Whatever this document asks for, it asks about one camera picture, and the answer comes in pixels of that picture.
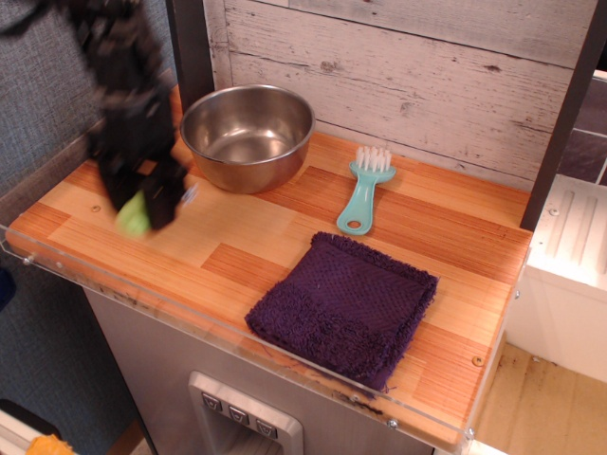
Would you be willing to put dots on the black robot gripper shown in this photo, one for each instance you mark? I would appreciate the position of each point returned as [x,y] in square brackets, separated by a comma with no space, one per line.
[133,144]

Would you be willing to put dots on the green toy broccoli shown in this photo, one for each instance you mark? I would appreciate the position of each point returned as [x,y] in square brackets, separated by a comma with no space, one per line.
[133,219]

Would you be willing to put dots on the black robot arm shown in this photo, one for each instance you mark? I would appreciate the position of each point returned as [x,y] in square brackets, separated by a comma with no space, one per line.
[117,44]

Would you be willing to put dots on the stainless steel pot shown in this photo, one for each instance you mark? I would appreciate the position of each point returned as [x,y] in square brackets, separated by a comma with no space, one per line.
[249,138]

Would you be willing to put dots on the clear acrylic edge guard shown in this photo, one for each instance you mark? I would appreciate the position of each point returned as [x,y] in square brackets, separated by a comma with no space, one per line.
[436,388]

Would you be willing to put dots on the grey toy fridge cabinet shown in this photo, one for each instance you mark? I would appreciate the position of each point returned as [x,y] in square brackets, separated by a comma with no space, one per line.
[156,359]

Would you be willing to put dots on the teal dish brush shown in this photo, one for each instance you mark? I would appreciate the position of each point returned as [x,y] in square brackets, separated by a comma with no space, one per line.
[372,166]

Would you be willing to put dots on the purple folded towel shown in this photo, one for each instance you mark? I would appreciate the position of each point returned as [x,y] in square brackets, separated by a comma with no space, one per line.
[346,307]

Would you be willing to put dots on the silver dispenser button panel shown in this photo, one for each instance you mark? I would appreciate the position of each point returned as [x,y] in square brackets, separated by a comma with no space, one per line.
[232,422]

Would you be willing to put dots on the orange object bottom left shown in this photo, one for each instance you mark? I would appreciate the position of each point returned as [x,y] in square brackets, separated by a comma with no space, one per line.
[49,445]

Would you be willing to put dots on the white toy sink unit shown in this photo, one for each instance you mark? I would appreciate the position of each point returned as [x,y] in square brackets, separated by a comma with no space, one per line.
[559,311]

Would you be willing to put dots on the dark right shelf post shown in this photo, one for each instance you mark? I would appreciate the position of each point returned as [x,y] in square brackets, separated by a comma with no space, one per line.
[588,58]

